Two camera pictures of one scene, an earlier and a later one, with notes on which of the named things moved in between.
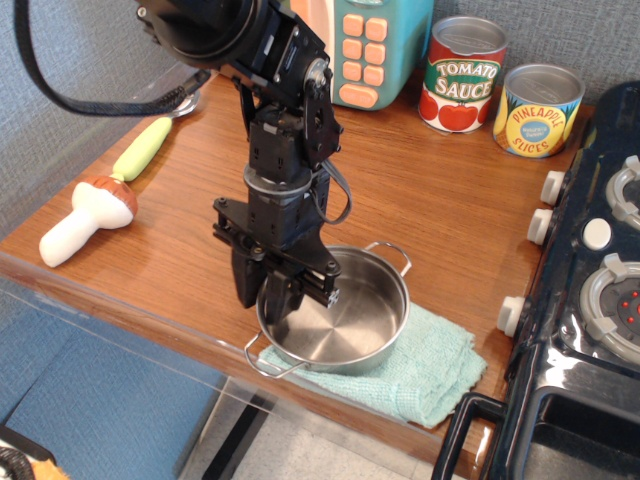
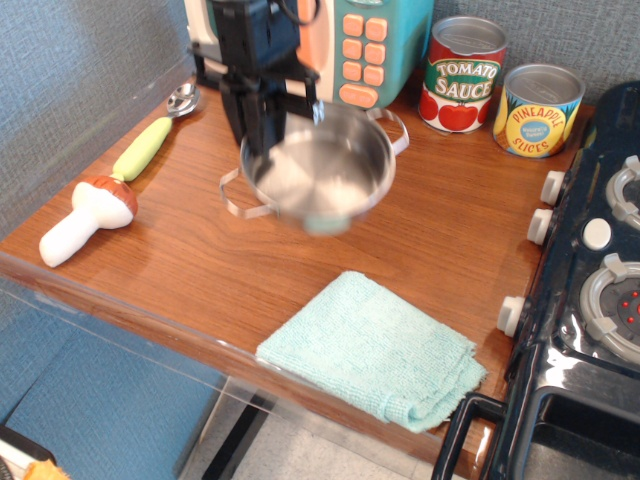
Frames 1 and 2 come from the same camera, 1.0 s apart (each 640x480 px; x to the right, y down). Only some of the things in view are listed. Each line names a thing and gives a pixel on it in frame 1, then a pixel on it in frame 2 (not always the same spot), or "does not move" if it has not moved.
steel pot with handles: [358, 331] → [336, 163]
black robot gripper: [283, 230] → [257, 46]
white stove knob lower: [510, 314] does not move
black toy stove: [571, 410] does not move
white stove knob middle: [539, 224] does not move
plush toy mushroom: [98, 203] does not move
